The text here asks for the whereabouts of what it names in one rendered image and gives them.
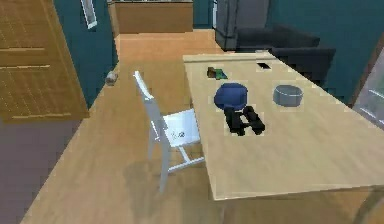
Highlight black sofa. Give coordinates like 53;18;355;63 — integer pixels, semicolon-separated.
236;24;337;88

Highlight grey bowl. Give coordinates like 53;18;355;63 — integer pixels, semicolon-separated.
272;84;304;108

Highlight grey fridge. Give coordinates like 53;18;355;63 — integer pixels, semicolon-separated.
215;0;271;52

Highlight small grey round object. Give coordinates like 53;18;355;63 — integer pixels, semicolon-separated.
105;70;119;86

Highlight brown wooden room door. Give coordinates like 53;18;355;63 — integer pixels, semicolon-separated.
0;0;90;123

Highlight pale wooden dining table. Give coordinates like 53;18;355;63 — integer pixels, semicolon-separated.
182;51;384;202

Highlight green and brown small object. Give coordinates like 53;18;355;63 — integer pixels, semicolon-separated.
206;66;229;80

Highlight white framed wall picture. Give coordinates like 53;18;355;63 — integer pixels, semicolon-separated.
80;0;99;30

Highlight blue bowl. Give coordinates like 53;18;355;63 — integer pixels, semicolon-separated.
213;82;249;110

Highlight glass window with brown frame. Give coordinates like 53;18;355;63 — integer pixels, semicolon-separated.
348;31;384;131

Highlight brown wooden kitchen counter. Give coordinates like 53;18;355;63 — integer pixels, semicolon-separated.
107;0;194;38

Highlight black binoculars shaped object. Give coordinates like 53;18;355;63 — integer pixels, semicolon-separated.
223;105;267;137

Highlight white wooden chair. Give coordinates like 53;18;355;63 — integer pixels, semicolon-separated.
133;70;206;194

